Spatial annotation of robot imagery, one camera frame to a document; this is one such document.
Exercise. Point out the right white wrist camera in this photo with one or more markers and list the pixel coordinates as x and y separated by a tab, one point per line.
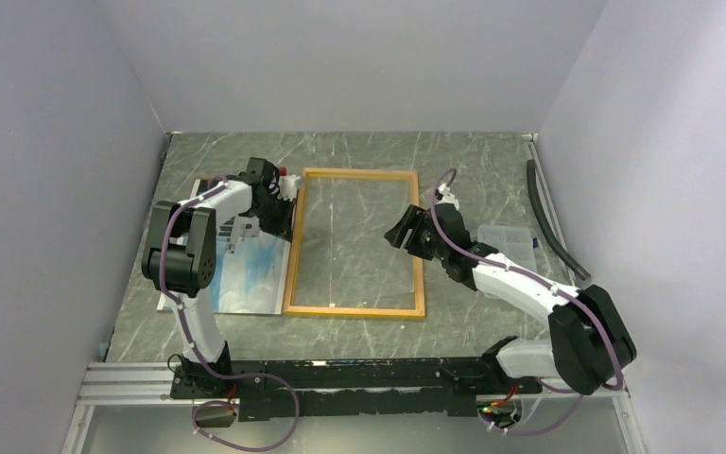
444	195

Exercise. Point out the aluminium extrusion rail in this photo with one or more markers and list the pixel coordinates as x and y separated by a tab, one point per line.
150	383

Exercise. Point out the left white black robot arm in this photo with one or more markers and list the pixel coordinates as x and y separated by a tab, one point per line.
180	256

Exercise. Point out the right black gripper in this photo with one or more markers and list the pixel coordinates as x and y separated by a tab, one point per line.
414	218

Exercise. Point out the yellow wooden picture frame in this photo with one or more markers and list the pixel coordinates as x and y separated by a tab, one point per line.
291	278

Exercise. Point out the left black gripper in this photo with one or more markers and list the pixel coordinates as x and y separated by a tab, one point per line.
283	229

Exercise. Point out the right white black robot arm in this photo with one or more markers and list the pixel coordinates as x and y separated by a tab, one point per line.
588	344

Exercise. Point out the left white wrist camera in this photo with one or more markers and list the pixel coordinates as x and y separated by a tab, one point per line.
289	184

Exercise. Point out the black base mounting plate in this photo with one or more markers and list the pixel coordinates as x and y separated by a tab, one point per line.
263	390

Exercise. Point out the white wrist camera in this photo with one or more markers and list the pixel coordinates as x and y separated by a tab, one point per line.
444	195
289	184

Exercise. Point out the clear acrylic sheet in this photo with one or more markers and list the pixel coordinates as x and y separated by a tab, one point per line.
344	259

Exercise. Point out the building and sky photo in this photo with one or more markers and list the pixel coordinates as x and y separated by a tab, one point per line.
250	278

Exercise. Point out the clear plastic compartment box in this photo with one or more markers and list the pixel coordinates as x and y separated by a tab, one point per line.
518	244

